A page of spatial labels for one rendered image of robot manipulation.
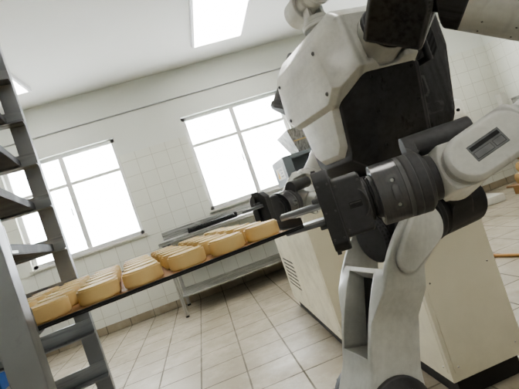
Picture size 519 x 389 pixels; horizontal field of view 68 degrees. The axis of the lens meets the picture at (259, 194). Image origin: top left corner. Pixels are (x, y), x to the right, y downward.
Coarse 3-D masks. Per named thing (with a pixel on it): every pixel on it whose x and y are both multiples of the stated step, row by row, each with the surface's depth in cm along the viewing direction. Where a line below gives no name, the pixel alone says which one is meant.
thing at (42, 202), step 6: (30, 198) 79; (36, 198) 79; (42, 198) 79; (48, 198) 80; (36, 204) 79; (42, 204) 79; (48, 204) 80; (36, 210) 77; (42, 210) 79; (12, 216) 75; (18, 216) 76
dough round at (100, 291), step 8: (104, 280) 48; (112, 280) 47; (88, 288) 46; (96, 288) 46; (104, 288) 46; (112, 288) 47; (120, 288) 48; (80, 296) 46; (88, 296) 45; (96, 296) 46; (104, 296) 46; (80, 304) 46; (88, 304) 46
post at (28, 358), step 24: (0, 240) 38; (0, 264) 38; (0, 288) 37; (0, 312) 37; (24, 312) 38; (0, 336) 37; (24, 336) 37; (24, 360) 37; (24, 384) 37; (48, 384) 38
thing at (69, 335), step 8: (88, 320) 79; (64, 328) 78; (72, 328) 78; (80, 328) 79; (88, 328) 79; (48, 336) 77; (56, 336) 77; (64, 336) 78; (72, 336) 78; (80, 336) 78; (88, 336) 77; (48, 344) 77; (56, 344) 77; (64, 344) 76; (48, 352) 74; (0, 360) 74; (0, 368) 74
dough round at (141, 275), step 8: (152, 264) 49; (160, 264) 50; (128, 272) 48; (136, 272) 47; (144, 272) 47; (152, 272) 48; (160, 272) 49; (128, 280) 47; (136, 280) 47; (144, 280) 47; (152, 280) 48; (128, 288) 48
